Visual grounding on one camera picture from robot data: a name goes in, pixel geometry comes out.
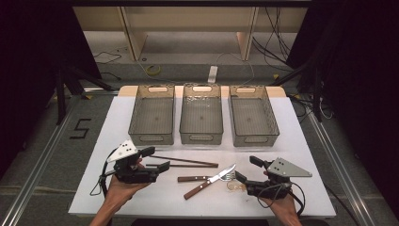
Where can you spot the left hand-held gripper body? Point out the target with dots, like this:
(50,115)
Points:
(125,150)

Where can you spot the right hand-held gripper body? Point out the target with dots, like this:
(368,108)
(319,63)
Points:
(282,169)

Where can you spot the brown wooden chopstick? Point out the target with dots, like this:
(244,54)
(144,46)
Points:
(188,165)
(188,160)

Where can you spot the smoky clear plastic bin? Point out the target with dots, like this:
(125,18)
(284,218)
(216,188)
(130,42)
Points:
(252,117)
(201,116)
(152,116)

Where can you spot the person's right hand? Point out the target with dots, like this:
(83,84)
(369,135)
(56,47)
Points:
(284,205)

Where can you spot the person's left hand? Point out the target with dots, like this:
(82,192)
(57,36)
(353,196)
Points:
(120,191)

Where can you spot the black metal stand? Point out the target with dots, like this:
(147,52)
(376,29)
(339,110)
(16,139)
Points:
(60,94)
(316,94)

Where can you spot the yellow tape roll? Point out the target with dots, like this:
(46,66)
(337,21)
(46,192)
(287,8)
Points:
(154,67)

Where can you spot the white power strip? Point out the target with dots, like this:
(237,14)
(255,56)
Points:
(212,74)

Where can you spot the black curtain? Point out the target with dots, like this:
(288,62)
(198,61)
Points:
(360,78)
(28,62)

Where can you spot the metal floor rail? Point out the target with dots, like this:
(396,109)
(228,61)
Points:
(34,175)
(338,169)

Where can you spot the beige wooden shelf frame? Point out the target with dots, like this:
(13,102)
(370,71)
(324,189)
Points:
(188,19)

